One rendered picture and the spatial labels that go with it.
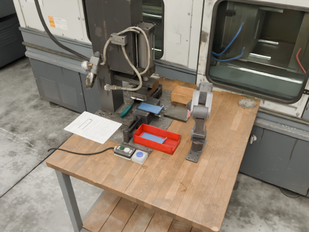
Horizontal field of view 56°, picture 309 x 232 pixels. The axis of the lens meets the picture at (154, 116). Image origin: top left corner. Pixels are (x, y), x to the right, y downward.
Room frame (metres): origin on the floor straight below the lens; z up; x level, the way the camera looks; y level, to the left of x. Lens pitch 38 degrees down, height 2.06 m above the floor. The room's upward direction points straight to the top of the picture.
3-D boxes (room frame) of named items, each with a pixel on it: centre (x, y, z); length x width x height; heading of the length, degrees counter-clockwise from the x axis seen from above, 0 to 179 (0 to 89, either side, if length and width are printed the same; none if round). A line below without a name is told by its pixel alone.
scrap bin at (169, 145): (1.25, -0.01, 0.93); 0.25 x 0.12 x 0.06; 65
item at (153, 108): (1.48, 0.02, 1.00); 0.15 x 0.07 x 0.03; 65
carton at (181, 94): (1.68, -0.25, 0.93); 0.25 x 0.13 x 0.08; 65
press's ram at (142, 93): (1.52, 0.12, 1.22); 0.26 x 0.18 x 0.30; 65
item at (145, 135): (1.27, 0.01, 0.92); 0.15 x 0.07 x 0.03; 61
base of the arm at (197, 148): (1.19, -0.24, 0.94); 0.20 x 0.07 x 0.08; 155
